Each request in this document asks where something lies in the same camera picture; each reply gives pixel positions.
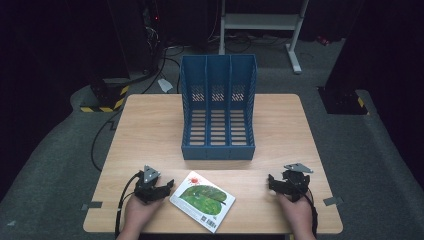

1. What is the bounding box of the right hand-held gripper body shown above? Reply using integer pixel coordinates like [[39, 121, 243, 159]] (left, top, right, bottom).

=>
[[281, 162, 315, 203]]

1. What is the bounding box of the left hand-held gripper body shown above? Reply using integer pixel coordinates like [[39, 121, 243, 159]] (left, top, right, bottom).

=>
[[133, 164, 168, 205]]

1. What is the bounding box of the white picture book green leaf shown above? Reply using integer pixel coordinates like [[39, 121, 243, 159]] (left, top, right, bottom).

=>
[[169, 170, 237, 234]]

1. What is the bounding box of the blue three-slot file rack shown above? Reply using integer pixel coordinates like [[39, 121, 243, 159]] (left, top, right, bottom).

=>
[[179, 54, 258, 161]]

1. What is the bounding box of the person's left hand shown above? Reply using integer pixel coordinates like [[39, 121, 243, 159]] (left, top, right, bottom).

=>
[[123, 194, 165, 235]]

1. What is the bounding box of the person's right hand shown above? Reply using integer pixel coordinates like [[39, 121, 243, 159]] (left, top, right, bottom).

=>
[[275, 192, 315, 235]]

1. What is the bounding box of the grey tape strip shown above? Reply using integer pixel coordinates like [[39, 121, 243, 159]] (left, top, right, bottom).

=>
[[322, 196, 344, 207], [81, 201, 104, 212]]

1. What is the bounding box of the white scrap on floor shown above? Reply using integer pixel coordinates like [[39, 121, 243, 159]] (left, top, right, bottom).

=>
[[157, 77, 174, 94]]

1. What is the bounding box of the black stand yellow striped base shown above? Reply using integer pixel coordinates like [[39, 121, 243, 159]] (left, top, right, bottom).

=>
[[79, 0, 131, 114]]

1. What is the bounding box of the red object on floor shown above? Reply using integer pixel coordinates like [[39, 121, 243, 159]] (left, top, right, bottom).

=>
[[315, 35, 332, 47]]

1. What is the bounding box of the white metal stand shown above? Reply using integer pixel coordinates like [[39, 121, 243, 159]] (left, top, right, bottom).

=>
[[218, 0, 310, 75]]

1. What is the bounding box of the left hand-held gripper black cable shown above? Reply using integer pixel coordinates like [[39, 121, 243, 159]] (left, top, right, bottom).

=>
[[114, 171, 145, 238]]

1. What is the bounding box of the hand-held gripper black cable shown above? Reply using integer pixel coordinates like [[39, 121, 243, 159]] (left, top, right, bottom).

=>
[[299, 179, 320, 238], [114, 171, 145, 238]]

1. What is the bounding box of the right hand-held gripper black cable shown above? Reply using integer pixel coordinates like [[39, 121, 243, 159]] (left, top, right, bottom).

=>
[[299, 179, 320, 238]]

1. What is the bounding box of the black floor cable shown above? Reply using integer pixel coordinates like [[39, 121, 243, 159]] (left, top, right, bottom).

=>
[[90, 109, 124, 173], [141, 44, 186, 95]]

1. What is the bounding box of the dark equipment with wires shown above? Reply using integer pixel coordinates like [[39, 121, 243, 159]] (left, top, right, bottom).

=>
[[141, 0, 166, 75]]

